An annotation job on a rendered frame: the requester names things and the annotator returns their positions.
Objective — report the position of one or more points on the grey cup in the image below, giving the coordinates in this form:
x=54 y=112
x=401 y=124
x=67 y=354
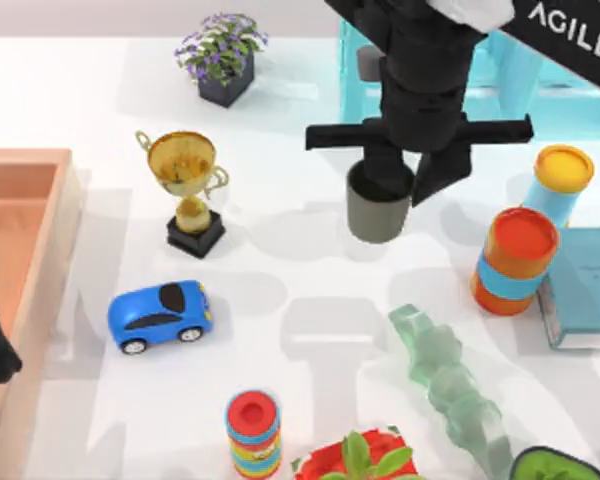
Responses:
x=375 y=220

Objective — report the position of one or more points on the light blue rack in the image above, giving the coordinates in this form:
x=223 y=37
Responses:
x=352 y=100

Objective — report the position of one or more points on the grey rounded box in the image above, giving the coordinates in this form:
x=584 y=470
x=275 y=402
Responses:
x=367 y=62

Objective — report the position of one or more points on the blue can with yellow lid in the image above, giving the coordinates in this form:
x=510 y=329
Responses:
x=562 y=170

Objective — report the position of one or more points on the orange can with blue band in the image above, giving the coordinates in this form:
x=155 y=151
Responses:
x=512 y=270

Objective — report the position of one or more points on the purple flowers in black pot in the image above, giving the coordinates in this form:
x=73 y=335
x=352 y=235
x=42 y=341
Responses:
x=225 y=75

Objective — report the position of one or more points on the light blue book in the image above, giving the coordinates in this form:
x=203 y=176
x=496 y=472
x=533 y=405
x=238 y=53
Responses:
x=585 y=290

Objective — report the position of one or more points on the clear green glass bottle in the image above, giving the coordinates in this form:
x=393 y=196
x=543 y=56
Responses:
x=445 y=360

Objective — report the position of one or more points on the gold trophy on black base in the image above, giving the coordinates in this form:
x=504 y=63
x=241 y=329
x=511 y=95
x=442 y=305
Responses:
x=182 y=165

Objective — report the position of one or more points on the blue toy car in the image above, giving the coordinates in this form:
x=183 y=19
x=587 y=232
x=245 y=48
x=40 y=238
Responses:
x=150 y=310

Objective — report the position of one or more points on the stack of coloured rings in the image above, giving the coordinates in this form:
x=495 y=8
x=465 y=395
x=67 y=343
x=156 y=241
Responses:
x=254 y=435

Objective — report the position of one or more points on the green plant in red pot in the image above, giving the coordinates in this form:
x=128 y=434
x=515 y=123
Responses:
x=330 y=462

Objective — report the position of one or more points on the black and green bowl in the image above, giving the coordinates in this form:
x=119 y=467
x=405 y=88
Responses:
x=550 y=465

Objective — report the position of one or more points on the shallow salmon-coloured box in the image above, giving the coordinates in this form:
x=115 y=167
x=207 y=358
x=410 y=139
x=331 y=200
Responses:
x=15 y=225

